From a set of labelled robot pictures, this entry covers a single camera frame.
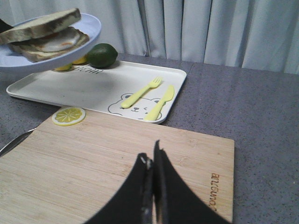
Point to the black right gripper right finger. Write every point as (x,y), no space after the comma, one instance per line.
(175,202)

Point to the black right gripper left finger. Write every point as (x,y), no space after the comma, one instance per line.
(133,202)

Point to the light blue round plate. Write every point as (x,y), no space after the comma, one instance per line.
(12,62)

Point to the toast slice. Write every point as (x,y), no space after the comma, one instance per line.
(33,54)
(41,26)

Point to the white bear tray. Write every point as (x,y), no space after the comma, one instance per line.
(100,90)

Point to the wooden cutting board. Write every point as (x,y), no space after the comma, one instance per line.
(64,174)

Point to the yellow plastic knife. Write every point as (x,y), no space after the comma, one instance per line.
(154,113)

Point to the lemon slice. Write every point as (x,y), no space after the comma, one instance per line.
(68,116)

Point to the yellow plastic fork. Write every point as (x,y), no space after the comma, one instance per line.
(134,97)

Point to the green lime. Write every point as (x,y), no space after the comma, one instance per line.
(102,55)

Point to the front yellow lemon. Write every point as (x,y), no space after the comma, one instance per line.
(64,68)

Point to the yellow lemon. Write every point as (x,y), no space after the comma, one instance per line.
(64,68)
(82,60)

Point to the rear yellow lemon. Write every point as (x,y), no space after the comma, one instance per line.
(82,60)

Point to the fried egg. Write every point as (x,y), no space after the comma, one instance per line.
(62,40)

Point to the grey white curtain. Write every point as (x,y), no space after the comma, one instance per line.
(254,34)

